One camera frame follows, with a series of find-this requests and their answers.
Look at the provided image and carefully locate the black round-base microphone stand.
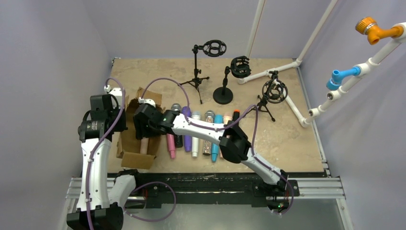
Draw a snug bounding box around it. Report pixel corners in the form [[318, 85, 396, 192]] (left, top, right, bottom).
[[213, 56, 251, 105]]

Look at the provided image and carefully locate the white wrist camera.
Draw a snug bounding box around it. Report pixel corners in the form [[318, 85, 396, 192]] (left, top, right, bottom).
[[104, 85, 124, 109], [138, 97, 156, 108]]

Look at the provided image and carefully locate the black tripod microphone stand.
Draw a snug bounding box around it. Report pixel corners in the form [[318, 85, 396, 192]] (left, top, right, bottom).
[[180, 39, 227, 104]]

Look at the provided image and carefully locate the brown cardboard box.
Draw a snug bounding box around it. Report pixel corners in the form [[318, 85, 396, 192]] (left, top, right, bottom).
[[116, 87, 162, 170]]

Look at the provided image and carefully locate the beige microphone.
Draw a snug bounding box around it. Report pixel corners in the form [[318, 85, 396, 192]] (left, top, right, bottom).
[[220, 112, 233, 159], [139, 138, 149, 155]]

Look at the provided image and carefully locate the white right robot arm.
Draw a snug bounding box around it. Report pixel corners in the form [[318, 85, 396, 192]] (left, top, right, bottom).
[[133, 103, 287, 188]]

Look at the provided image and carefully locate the plain black microphone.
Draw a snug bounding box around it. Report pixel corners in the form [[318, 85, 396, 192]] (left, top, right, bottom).
[[232, 109, 240, 121]]

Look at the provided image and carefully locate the blue pipe fitting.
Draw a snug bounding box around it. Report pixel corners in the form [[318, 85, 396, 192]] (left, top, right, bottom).
[[326, 66, 361, 91]]

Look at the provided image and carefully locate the white PVC pipe frame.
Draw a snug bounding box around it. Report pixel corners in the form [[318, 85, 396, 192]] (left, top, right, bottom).
[[237, 0, 406, 128]]

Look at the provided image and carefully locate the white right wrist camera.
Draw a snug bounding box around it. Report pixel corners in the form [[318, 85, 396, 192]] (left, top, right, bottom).
[[138, 97, 156, 108]]

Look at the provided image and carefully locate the white toy microphone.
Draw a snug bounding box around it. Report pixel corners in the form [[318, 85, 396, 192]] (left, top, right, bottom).
[[191, 111, 201, 158]]

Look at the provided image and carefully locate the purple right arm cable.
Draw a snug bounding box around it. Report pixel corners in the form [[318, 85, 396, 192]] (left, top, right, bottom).
[[141, 78, 295, 216]]

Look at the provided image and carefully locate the purple toy microphone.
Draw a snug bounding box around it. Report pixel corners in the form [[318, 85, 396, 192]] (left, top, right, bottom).
[[181, 106, 193, 153]]

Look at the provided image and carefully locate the black small tripod stand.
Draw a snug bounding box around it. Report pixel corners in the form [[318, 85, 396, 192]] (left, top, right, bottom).
[[257, 70, 288, 122]]

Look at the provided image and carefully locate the orange pipe fitting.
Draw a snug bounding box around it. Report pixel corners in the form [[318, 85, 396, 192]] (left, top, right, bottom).
[[355, 17, 406, 45]]

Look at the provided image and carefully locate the pink toy microphone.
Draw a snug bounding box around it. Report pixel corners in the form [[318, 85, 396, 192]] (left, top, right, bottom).
[[166, 134, 176, 159]]

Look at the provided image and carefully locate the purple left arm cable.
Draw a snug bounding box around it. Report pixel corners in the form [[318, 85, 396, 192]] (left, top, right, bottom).
[[85, 77, 177, 230]]

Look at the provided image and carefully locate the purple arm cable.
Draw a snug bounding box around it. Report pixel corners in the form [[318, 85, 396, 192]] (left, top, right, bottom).
[[85, 77, 177, 230], [141, 78, 295, 216]]

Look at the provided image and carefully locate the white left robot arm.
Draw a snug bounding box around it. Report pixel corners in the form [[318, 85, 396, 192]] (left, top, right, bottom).
[[66, 93, 136, 230]]

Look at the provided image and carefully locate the silver rhinestone microphone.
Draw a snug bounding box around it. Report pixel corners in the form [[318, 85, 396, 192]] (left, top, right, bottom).
[[203, 110, 215, 156]]

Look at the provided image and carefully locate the teal toy microphone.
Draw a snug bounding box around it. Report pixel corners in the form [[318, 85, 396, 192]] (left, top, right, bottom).
[[211, 115, 224, 163]]

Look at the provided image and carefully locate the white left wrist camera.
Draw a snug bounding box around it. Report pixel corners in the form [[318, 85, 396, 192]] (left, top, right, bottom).
[[104, 85, 124, 109]]

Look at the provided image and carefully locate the black glitter microphone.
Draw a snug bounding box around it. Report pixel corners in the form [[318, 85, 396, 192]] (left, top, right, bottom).
[[170, 103, 184, 149]]

